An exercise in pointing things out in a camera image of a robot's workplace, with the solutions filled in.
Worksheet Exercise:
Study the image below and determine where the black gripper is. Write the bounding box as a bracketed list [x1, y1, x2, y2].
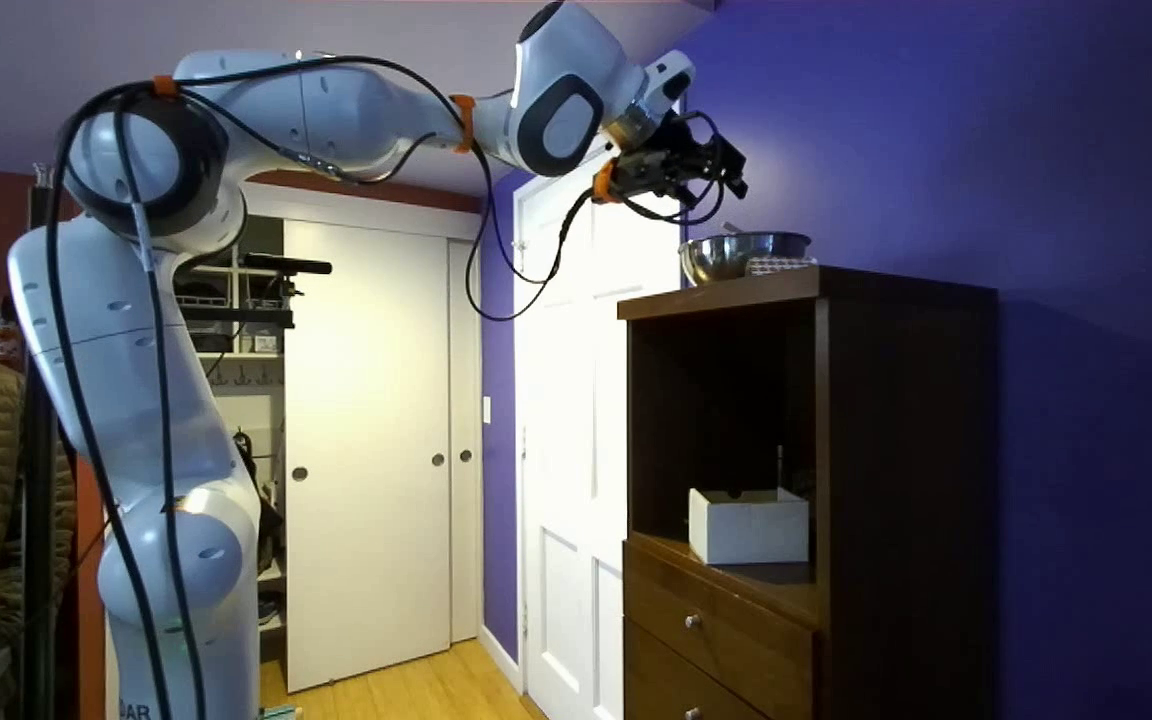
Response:
[612, 128, 753, 208]

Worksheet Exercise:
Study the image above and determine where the metal bowl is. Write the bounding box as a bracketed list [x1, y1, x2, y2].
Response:
[676, 225, 817, 286]

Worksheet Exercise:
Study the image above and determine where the white panelled door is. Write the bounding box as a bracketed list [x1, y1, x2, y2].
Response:
[515, 168, 638, 720]

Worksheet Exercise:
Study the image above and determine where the white cardboard box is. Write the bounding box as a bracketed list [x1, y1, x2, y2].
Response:
[683, 484, 817, 573]

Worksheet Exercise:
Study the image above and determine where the narrow white closet door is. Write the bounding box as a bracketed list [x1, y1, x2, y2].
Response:
[443, 235, 489, 646]

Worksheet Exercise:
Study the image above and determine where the brown wooden cabinet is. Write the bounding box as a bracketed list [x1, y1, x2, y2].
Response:
[612, 258, 1006, 720]

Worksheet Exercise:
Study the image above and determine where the wide white closet door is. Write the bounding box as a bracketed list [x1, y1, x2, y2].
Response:
[279, 217, 457, 695]

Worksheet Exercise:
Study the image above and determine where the black stand pole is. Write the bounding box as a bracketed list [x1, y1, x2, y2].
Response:
[19, 185, 77, 720]

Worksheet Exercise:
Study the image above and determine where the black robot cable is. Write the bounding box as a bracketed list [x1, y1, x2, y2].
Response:
[46, 50, 727, 720]

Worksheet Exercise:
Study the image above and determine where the closet wire shelf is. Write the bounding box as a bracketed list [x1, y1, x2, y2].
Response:
[174, 217, 337, 402]

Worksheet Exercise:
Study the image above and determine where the white wall baseboard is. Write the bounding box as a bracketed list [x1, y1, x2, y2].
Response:
[473, 618, 528, 699]

